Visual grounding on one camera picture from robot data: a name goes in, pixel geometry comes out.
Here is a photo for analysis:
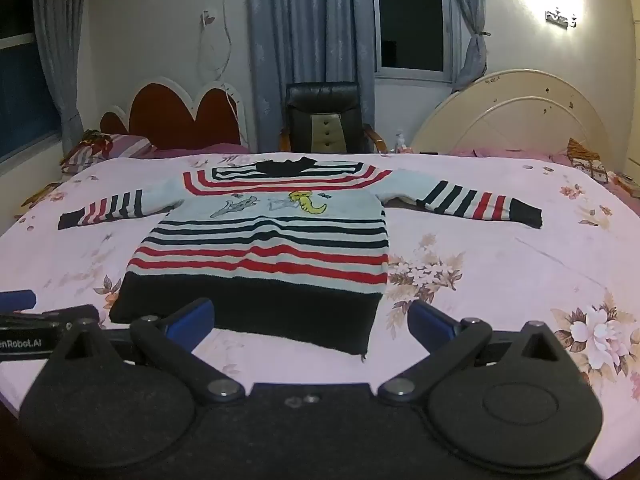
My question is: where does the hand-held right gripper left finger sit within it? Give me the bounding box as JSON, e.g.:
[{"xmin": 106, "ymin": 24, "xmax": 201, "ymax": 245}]
[{"xmin": 47, "ymin": 297, "xmax": 247, "ymax": 404}]

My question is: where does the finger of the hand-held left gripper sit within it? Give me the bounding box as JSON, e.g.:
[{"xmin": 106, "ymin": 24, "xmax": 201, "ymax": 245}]
[
  {"xmin": 0, "ymin": 288, "xmax": 37, "ymax": 314},
  {"xmin": 0, "ymin": 304, "xmax": 100, "ymax": 332}
]

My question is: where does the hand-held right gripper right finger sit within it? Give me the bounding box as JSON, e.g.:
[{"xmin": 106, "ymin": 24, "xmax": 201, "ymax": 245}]
[{"xmin": 377, "ymin": 300, "xmax": 585, "ymax": 405}]

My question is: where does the striped knit sweater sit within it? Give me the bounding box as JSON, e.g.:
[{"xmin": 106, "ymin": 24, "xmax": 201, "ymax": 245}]
[{"xmin": 57, "ymin": 157, "xmax": 544, "ymax": 357}]

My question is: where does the pink floral bed sheet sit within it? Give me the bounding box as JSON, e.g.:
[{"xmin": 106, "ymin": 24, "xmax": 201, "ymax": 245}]
[{"xmin": 0, "ymin": 152, "xmax": 640, "ymax": 480}]

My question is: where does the magenta bedding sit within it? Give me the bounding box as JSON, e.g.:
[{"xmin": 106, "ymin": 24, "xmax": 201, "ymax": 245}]
[{"xmin": 149, "ymin": 142, "xmax": 252, "ymax": 156}]

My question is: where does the red and dark cloth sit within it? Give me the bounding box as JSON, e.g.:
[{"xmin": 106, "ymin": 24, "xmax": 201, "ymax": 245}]
[{"xmin": 74, "ymin": 128, "xmax": 115, "ymax": 162}]

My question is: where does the pink striped pillow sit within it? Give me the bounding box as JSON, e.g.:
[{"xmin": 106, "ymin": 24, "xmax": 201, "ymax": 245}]
[{"xmin": 60, "ymin": 133, "xmax": 157, "ymax": 174}]

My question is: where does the crumpled pink blanket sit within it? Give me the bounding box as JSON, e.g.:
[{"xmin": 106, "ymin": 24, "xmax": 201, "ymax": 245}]
[{"xmin": 446, "ymin": 146, "xmax": 574, "ymax": 167}]

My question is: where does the red heart-shaped headboard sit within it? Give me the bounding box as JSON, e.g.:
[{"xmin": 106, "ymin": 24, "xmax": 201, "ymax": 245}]
[{"xmin": 99, "ymin": 76, "xmax": 249, "ymax": 152}]

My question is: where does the cream arched headboard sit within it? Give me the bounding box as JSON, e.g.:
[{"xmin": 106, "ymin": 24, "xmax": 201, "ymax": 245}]
[{"xmin": 410, "ymin": 68, "xmax": 624, "ymax": 162}]

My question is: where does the orange patterned cloth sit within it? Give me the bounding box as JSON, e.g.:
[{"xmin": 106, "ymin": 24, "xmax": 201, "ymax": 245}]
[{"xmin": 566, "ymin": 137, "xmax": 612, "ymax": 184}]

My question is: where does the black leather office chair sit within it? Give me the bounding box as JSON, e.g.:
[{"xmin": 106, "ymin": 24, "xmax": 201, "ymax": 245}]
[{"xmin": 279, "ymin": 81, "xmax": 387, "ymax": 154}]

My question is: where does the grey-blue tied curtain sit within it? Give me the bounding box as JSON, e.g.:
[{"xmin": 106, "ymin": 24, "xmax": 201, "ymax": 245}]
[{"xmin": 444, "ymin": 0, "xmax": 489, "ymax": 94}]

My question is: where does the grey-blue wide curtain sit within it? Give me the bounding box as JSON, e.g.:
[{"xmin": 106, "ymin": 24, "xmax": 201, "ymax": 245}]
[{"xmin": 245, "ymin": 0, "xmax": 379, "ymax": 154}]

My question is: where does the white hanging cable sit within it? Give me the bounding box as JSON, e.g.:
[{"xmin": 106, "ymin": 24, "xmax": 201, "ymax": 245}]
[{"xmin": 196, "ymin": 7, "xmax": 242, "ymax": 147}]

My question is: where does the dark window with white frame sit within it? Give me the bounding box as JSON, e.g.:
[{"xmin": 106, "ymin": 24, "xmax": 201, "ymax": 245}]
[{"xmin": 372, "ymin": 0, "xmax": 463, "ymax": 82}]

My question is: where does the bright wall lamp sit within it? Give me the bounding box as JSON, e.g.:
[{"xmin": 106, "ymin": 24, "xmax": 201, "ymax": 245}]
[{"xmin": 544, "ymin": 7, "xmax": 579, "ymax": 29}]

